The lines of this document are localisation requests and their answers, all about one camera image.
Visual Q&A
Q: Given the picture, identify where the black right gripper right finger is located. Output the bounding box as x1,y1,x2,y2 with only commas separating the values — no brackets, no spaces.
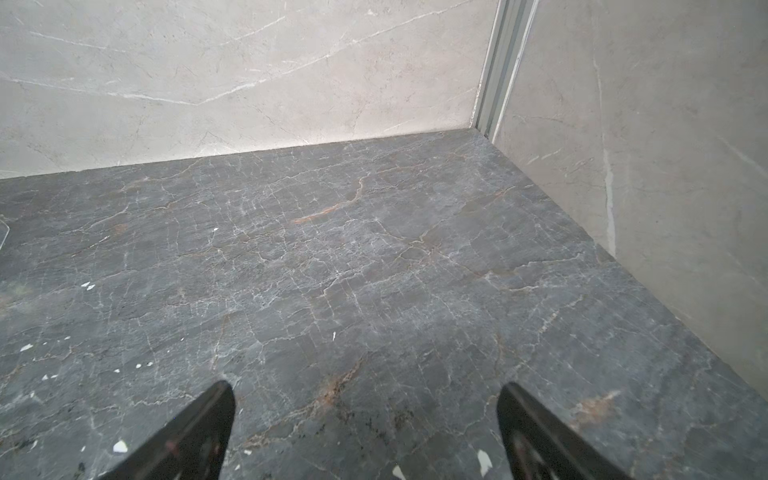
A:
496,382,629,480

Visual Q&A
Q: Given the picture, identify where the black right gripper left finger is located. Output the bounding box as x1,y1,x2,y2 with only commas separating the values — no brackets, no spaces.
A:
102,380,236,480

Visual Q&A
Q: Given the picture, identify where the vertical aluminium corner profile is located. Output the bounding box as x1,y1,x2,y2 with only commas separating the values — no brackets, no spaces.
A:
471,0,540,142

